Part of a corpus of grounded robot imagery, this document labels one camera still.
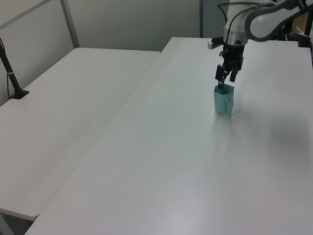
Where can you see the small silver wrist box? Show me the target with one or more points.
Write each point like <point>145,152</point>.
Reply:
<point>212,44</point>

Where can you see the white side table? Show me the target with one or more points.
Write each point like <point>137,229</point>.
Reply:
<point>61,117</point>

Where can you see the black camera stand clamp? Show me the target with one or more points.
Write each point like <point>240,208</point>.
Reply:
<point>302,39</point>

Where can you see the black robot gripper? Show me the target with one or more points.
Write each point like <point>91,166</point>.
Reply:
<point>232,55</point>

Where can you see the brown cardboard box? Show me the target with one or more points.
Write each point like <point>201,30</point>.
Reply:
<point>300,23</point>

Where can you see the grey metal partition frame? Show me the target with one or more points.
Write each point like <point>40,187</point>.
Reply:
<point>71,24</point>

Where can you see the light teal faceted cup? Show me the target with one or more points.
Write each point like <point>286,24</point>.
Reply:
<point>223,102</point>

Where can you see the black pole stand with base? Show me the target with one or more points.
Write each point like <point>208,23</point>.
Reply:
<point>11,73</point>

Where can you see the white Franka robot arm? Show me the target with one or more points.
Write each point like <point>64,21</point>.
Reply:
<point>261,22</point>

